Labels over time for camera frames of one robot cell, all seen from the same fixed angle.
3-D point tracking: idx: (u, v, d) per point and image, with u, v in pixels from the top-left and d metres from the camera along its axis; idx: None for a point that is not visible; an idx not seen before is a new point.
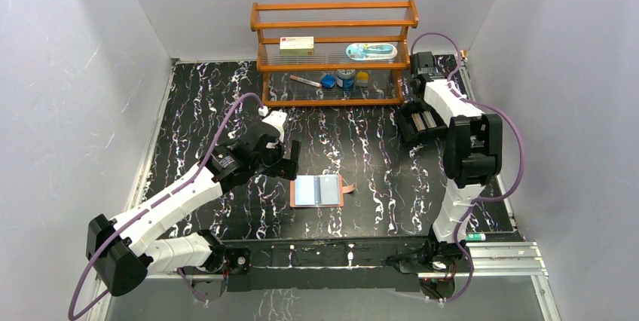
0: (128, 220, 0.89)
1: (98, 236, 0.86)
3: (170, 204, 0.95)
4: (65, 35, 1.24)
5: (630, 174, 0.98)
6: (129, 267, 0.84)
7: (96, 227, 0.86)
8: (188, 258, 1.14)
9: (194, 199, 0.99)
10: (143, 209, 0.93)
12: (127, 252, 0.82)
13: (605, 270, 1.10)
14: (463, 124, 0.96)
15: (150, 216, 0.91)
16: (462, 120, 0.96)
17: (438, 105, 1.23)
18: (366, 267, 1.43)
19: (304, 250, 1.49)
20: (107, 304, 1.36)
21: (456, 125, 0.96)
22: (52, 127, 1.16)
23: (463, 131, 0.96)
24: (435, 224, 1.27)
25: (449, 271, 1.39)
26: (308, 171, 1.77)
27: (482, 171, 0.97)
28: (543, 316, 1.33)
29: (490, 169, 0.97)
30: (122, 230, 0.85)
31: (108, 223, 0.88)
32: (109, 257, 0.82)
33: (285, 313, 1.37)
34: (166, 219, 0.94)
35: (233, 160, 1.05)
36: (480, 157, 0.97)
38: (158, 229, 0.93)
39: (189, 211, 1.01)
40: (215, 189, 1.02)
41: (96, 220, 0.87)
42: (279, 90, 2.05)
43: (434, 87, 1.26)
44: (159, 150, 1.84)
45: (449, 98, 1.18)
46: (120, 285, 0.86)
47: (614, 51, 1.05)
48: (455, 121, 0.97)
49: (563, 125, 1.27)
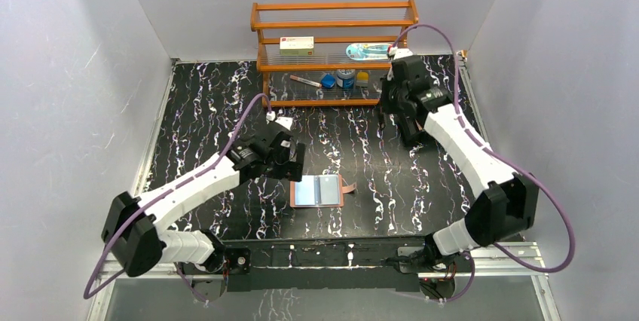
0: (151, 198, 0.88)
1: (120, 213, 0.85)
3: (192, 188, 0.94)
4: (65, 35, 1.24)
5: (630, 173, 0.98)
6: (148, 245, 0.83)
7: (119, 203, 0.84)
8: (191, 253, 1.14)
9: (215, 184, 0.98)
10: (167, 189, 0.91)
12: (152, 229, 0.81)
13: (603, 270, 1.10)
14: (497, 200, 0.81)
15: (173, 196, 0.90)
16: (496, 195, 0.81)
17: (454, 150, 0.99)
18: (366, 268, 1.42)
19: (304, 251, 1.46)
20: (107, 304, 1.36)
21: (494, 201, 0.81)
22: (53, 127, 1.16)
23: (499, 206, 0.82)
24: (438, 238, 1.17)
25: (449, 271, 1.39)
26: (309, 171, 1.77)
27: (512, 232, 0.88)
28: (543, 316, 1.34)
29: (522, 228, 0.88)
30: (147, 208, 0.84)
31: (132, 200, 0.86)
32: (132, 233, 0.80)
33: (285, 313, 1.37)
34: (188, 203, 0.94)
35: (251, 153, 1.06)
36: (513, 221, 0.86)
38: (178, 211, 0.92)
39: (209, 195, 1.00)
40: (235, 177, 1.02)
41: (119, 196, 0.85)
42: (279, 90, 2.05)
43: (442, 123, 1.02)
44: (159, 150, 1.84)
45: (468, 145, 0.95)
46: (133, 267, 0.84)
47: (613, 53, 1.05)
48: (492, 197, 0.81)
49: (563, 125, 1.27)
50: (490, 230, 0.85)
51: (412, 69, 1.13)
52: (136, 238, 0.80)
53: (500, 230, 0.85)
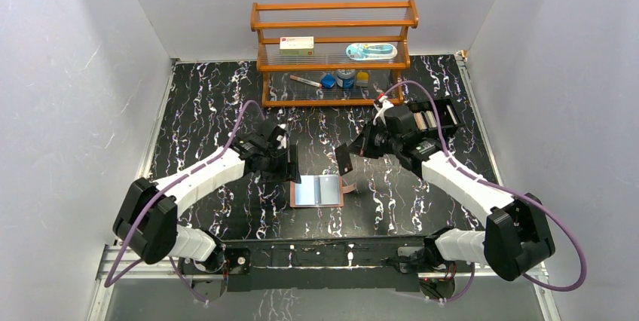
0: (169, 181, 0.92)
1: (139, 197, 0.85)
3: (206, 172, 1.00)
4: (65, 35, 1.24)
5: (630, 173, 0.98)
6: (167, 225, 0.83)
7: (137, 188, 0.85)
8: (196, 249, 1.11)
9: (224, 172, 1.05)
10: (183, 174, 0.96)
12: (173, 208, 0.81)
13: (602, 270, 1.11)
14: (505, 223, 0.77)
15: (189, 181, 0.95)
16: (502, 218, 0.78)
17: (453, 190, 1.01)
18: (367, 268, 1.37)
19: (304, 250, 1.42)
20: (107, 304, 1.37)
21: (502, 223, 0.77)
22: (53, 127, 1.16)
23: (510, 230, 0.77)
24: (443, 244, 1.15)
25: (449, 271, 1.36)
26: (308, 171, 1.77)
27: (536, 260, 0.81)
28: (543, 316, 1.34)
29: (545, 255, 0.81)
30: (167, 189, 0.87)
31: (149, 184, 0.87)
32: (155, 212, 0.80)
33: (285, 313, 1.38)
34: (202, 188, 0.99)
35: (252, 146, 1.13)
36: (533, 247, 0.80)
38: (194, 195, 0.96)
39: (217, 184, 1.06)
40: (239, 167, 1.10)
41: (137, 181, 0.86)
42: (279, 90, 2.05)
43: (435, 166, 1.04)
44: (159, 150, 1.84)
45: (463, 181, 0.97)
46: (151, 252, 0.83)
47: (613, 53, 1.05)
48: (498, 222, 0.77)
49: (563, 126, 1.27)
50: (512, 261, 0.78)
51: (404, 124, 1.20)
52: (159, 217, 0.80)
53: (523, 258, 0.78)
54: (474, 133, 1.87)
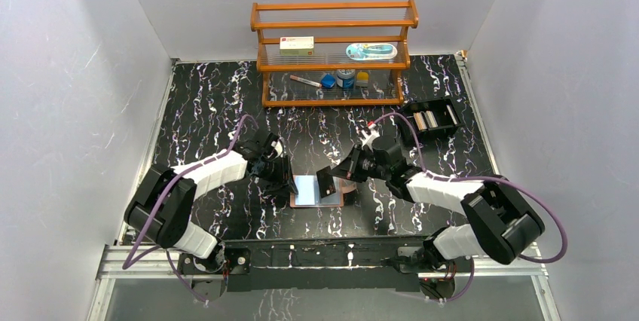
0: (186, 167, 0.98)
1: (157, 181, 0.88)
3: (218, 163, 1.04)
4: (65, 36, 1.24)
5: (630, 172, 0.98)
6: (184, 206, 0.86)
7: (156, 172, 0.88)
8: (200, 246, 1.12)
9: (231, 166, 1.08)
10: (196, 163, 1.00)
12: (192, 187, 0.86)
13: (601, 269, 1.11)
14: (478, 202, 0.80)
15: (203, 169, 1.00)
16: (475, 200, 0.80)
17: (436, 198, 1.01)
18: (367, 268, 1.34)
19: (304, 250, 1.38)
20: (107, 304, 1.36)
21: (475, 204, 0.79)
22: (52, 127, 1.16)
23: (485, 209, 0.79)
24: (440, 244, 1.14)
25: (449, 271, 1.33)
26: (308, 171, 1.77)
27: (528, 235, 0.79)
28: (543, 316, 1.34)
29: (535, 231, 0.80)
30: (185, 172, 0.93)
31: (167, 169, 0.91)
32: (175, 191, 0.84)
33: (285, 313, 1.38)
34: (213, 178, 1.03)
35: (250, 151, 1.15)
36: (519, 222, 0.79)
38: (206, 184, 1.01)
39: (224, 179, 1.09)
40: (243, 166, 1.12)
41: (155, 166, 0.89)
42: (279, 90, 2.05)
43: (417, 184, 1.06)
44: (159, 150, 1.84)
45: (439, 185, 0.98)
46: (164, 235, 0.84)
47: (613, 53, 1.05)
48: (471, 203, 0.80)
49: (563, 125, 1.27)
50: (499, 239, 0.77)
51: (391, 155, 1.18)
52: (178, 195, 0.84)
53: (510, 233, 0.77)
54: (474, 133, 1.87)
